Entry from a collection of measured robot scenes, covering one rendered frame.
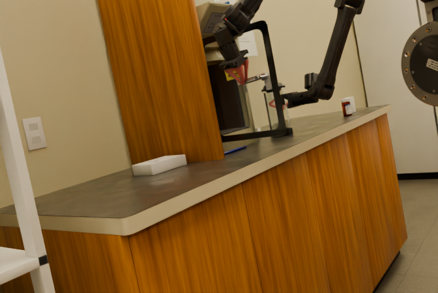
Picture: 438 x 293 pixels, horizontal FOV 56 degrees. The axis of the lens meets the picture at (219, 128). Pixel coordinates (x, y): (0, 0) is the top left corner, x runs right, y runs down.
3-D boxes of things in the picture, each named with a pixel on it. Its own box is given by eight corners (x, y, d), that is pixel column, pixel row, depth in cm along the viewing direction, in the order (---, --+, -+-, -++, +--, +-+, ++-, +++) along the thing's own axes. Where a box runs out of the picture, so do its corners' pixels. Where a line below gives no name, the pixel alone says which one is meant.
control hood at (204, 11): (190, 36, 157) (185, 10, 156) (238, 37, 182) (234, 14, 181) (214, 28, 149) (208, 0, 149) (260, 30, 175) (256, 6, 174)
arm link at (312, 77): (315, 92, 166) (332, 96, 169) (315, 66, 168) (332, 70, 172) (298, 100, 176) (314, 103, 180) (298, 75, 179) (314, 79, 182)
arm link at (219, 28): (212, 30, 132) (228, 23, 131) (210, 27, 138) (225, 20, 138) (220, 50, 134) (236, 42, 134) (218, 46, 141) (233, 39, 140)
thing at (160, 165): (133, 176, 149) (131, 165, 149) (167, 165, 161) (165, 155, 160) (152, 175, 141) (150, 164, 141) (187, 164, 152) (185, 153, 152)
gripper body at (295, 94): (283, 94, 178) (298, 91, 173) (294, 92, 186) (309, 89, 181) (286, 109, 178) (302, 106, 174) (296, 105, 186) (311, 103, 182)
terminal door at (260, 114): (217, 142, 159) (197, 40, 157) (287, 134, 141) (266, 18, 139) (216, 143, 159) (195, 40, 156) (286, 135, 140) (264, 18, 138)
